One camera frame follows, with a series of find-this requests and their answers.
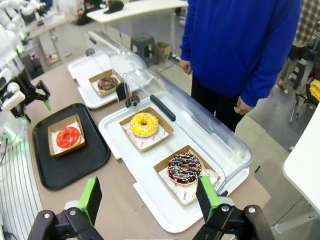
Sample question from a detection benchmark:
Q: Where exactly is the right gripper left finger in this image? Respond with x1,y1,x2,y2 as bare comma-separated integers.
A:
27,176,103,240

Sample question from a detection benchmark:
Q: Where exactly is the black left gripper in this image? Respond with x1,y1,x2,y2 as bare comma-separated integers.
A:
11,72,53,125

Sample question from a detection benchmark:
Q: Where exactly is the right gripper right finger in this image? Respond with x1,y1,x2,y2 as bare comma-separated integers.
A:
192,174,276,240

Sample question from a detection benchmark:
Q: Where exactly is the brown cardboard donut box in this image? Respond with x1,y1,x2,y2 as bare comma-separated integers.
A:
153,144,221,198
88,69,125,98
119,106,175,153
47,114,86,158

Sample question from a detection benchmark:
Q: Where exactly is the white printed paper liner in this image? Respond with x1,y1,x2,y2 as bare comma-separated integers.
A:
158,149,218,206
91,73,123,95
51,120,85,155
121,122,170,151

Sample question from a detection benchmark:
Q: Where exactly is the red glazed donut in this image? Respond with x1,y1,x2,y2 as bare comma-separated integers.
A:
56,126,81,150

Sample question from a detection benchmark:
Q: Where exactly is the person's left forearm blue sleeve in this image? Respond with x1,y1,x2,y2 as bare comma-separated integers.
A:
239,42,293,108

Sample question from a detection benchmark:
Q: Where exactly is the person's right forearm blue sleeve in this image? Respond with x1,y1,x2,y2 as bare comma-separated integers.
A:
179,14,201,62

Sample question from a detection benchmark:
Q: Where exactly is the black serving tray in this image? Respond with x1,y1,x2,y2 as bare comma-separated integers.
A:
31,102,111,191

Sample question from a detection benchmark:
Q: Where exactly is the chocolate rainbow sprinkle donut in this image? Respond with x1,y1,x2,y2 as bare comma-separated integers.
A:
166,152,202,186

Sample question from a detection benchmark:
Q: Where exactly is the white display tray base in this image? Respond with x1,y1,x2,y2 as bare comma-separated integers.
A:
67,53,141,110

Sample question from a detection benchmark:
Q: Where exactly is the chocolate nut donut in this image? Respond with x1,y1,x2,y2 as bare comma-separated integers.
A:
97,76,119,91

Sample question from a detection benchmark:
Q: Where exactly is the yellow sprinkled donut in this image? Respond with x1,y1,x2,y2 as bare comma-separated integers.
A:
129,112,160,138

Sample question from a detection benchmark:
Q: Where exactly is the person's left hand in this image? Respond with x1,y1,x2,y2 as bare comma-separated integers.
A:
233,96,256,116

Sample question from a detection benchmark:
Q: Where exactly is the person's right hand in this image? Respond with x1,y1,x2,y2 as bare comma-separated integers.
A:
179,58,193,75

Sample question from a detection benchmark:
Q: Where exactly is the right white display case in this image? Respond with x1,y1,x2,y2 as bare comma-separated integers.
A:
98,91,251,234

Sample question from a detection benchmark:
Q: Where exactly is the white ribbed panel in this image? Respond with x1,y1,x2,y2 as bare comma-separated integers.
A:
0,139,43,240

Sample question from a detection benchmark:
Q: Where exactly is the large white table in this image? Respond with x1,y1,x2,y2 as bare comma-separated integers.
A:
271,103,320,235

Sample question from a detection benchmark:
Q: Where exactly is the grey plastic stool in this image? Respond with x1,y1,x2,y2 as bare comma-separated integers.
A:
129,32,160,66

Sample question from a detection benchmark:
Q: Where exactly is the small open cardboard box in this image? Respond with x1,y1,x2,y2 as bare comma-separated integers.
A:
155,41,174,63

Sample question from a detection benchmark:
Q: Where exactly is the white table with clamp pole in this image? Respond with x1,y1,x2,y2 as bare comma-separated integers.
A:
86,0,189,51

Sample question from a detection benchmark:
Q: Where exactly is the yellow cloth item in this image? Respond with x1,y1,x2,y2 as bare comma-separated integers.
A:
309,78,320,102

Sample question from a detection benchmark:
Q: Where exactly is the dark plastic stool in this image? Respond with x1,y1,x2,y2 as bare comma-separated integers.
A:
291,58,308,90

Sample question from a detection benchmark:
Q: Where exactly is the person in blue hoodie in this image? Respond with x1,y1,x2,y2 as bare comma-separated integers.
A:
179,0,302,133

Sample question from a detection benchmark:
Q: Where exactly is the person in plaid shirt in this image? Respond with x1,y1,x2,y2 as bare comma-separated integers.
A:
287,0,320,62

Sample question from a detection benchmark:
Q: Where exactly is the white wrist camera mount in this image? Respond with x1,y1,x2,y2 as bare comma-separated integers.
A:
0,82,26,112

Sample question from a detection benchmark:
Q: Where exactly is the clear dome lid black handle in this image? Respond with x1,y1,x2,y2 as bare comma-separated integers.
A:
122,68,252,197
83,30,148,102

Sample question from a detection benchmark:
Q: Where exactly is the metal frame chair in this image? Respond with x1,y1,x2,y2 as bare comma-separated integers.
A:
289,83,320,124

